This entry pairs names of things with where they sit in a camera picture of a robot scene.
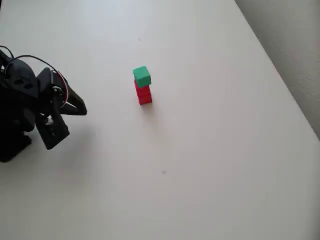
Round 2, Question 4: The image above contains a thin black cable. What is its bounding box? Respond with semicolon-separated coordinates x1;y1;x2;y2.
0;45;16;60
5;55;60;75

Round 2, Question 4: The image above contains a red and white wire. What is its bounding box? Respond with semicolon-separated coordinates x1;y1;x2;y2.
56;70;70;105

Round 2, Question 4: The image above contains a green cube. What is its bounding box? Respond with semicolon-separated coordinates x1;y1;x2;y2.
132;65;153;89

